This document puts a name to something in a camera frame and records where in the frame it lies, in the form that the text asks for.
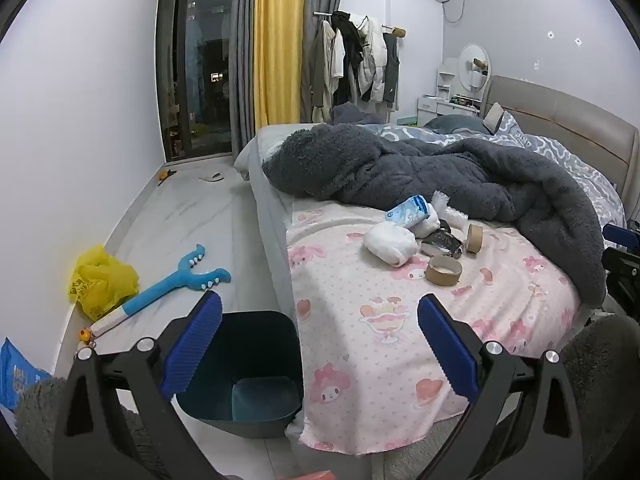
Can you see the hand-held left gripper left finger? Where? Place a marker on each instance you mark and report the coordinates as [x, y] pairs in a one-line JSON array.
[[192, 345]]

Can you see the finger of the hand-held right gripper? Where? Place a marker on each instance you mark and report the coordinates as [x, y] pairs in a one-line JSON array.
[[622, 237], [625, 280]]

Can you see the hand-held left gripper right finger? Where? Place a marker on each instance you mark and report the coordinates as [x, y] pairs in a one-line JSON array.
[[447, 350]]

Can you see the dark teal trash bin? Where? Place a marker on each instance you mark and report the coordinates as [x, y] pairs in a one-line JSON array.
[[260, 350]]

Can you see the white cloth bundle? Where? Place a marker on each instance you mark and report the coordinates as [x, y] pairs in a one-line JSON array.
[[390, 242]]

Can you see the blue tissue packet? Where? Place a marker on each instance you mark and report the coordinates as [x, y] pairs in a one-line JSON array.
[[405, 212]]

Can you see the blue fork-shaped toy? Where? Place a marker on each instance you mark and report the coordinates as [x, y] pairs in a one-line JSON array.
[[150, 296]]

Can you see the brown cardboard tape core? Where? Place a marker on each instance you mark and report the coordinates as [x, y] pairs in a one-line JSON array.
[[431, 272], [480, 239]]

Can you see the black crumpled wrapper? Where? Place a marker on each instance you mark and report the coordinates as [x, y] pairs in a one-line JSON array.
[[440, 246]]

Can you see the dark grey fleece garment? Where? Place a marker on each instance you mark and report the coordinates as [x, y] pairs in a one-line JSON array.
[[605, 385]]

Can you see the small yellow duck toy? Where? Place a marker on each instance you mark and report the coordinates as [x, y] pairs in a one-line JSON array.
[[86, 336]]

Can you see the pink printed blanket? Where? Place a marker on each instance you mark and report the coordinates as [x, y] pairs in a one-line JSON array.
[[360, 280]]

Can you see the yellow plastic bag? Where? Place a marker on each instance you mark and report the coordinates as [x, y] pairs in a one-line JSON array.
[[100, 280]]

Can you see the small white cloth ball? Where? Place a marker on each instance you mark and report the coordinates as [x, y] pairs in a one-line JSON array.
[[427, 226]]

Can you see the clear bubble wrap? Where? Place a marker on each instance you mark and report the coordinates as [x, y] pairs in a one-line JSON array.
[[450, 210]]

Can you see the grey fluffy rug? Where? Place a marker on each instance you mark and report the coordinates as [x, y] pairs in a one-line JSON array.
[[350, 460]]

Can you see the white slipper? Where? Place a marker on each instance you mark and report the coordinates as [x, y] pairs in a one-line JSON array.
[[212, 177]]

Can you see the small orange toy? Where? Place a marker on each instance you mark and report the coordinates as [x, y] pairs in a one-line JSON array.
[[166, 176]]

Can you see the blue wipes packet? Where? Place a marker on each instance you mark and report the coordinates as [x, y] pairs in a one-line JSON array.
[[20, 375]]

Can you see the small beige pillow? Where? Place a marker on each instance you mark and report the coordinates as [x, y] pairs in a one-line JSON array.
[[494, 117]]

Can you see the dark grey fleece blanket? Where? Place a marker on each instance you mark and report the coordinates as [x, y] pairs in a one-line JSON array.
[[400, 170]]

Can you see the dark blue pillow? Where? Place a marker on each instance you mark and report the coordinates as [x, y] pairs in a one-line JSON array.
[[455, 122]]

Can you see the round white mirror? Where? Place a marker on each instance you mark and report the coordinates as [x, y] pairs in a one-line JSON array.
[[470, 70]]

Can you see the white vanity desk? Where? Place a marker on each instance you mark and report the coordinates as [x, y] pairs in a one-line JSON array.
[[430, 107]]

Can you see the slate blue cloth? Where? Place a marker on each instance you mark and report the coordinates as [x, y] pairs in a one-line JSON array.
[[355, 114]]

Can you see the grey hanging vest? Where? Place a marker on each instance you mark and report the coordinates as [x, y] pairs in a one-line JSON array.
[[391, 75]]

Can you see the beige hanging coat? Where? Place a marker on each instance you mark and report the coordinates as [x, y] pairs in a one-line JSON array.
[[322, 70]]

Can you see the yellow curtain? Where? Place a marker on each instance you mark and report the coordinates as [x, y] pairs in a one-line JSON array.
[[277, 45]]

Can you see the wall clothes rail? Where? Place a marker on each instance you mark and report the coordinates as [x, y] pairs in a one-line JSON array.
[[397, 31]]

